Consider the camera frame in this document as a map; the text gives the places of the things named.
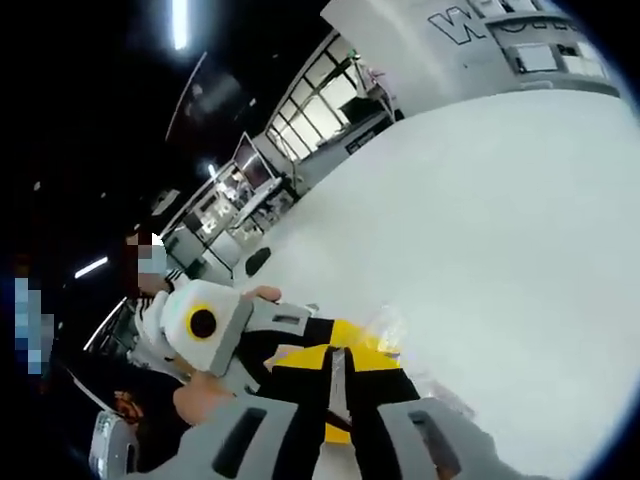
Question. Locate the silver framed monitor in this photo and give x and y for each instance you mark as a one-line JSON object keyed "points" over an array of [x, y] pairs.
{"points": [[252, 165]]}

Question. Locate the stacked white boxes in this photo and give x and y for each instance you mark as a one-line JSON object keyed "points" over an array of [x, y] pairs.
{"points": [[584, 59]]}

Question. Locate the grey wall shelf unit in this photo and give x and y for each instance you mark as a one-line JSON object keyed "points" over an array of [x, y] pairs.
{"points": [[550, 40]]}

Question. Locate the person's left hand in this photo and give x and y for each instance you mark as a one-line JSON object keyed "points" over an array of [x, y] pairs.
{"points": [[202, 400]]}

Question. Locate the small black oval object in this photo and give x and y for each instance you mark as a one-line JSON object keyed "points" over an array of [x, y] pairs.
{"points": [[258, 262]]}

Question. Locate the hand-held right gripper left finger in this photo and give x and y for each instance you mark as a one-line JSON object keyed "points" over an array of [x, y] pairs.
{"points": [[250, 440]]}

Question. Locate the long ceiling light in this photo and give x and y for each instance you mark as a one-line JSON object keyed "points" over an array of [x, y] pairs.
{"points": [[180, 25]]}

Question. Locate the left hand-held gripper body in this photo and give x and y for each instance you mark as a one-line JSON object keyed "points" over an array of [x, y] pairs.
{"points": [[220, 305]]}

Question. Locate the white chest-worn device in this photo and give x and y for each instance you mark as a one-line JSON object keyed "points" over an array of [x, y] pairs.
{"points": [[112, 445]]}

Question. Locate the large white storage box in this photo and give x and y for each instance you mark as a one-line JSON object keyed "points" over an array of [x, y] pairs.
{"points": [[534, 57]]}

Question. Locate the short ceiling light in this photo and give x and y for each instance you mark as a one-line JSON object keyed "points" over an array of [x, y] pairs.
{"points": [[91, 267]]}

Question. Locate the dark screen on counter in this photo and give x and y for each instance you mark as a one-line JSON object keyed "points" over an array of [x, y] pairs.
{"points": [[356, 106]]}

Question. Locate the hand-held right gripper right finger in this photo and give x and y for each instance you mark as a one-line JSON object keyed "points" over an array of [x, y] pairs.
{"points": [[400, 440]]}

